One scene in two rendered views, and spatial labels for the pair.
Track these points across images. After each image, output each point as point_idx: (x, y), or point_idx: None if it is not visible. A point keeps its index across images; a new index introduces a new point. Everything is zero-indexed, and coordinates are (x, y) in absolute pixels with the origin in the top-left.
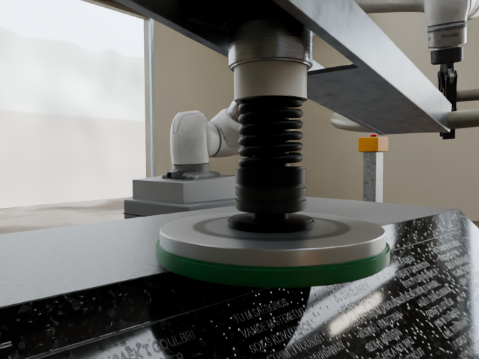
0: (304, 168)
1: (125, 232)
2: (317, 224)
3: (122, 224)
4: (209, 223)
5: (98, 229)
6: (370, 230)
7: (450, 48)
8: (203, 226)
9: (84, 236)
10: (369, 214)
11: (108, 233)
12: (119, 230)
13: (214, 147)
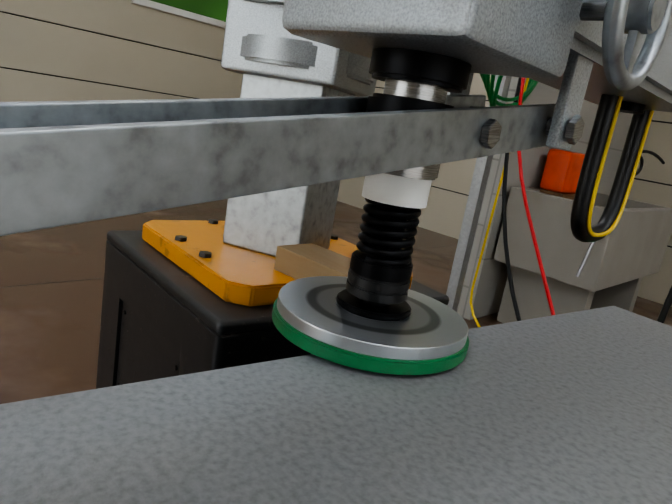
0: (353, 252)
1: (568, 429)
2: (332, 299)
3: (626, 479)
4: (427, 320)
5: (635, 457)
6: (299, 284)
7: None
8: (429, 315)
9: (609, 424)
10: (55, 455)
11: (590, 430)
12: (590, 442)
13: None
